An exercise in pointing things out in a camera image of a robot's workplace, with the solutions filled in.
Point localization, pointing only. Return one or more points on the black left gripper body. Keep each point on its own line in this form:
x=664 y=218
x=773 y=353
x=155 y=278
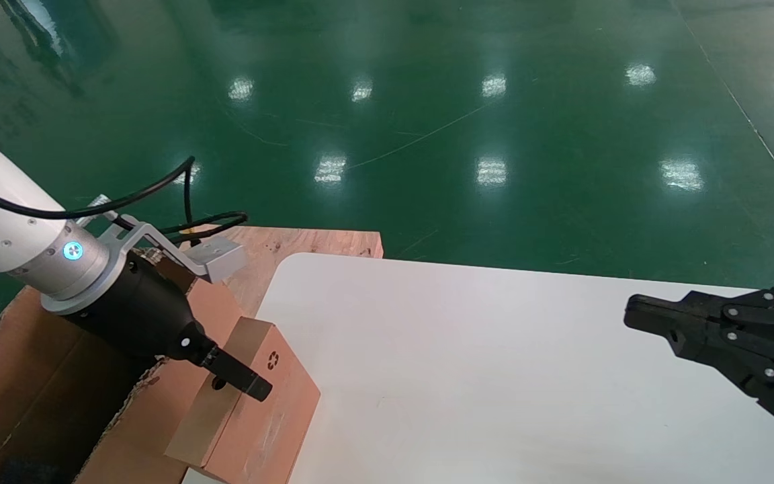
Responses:
x=138 y=309

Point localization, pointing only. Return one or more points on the small cardboard box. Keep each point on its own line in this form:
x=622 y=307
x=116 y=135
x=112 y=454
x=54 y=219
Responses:
x=266 y=430

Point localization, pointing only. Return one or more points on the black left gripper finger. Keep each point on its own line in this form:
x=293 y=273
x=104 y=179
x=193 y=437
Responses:
x=239 y=376

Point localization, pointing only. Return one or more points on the large open cardboard box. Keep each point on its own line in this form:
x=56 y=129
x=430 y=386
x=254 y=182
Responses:
x=24 y=376

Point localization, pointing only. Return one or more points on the wooden pallet board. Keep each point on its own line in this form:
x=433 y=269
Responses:
x=306 y=242

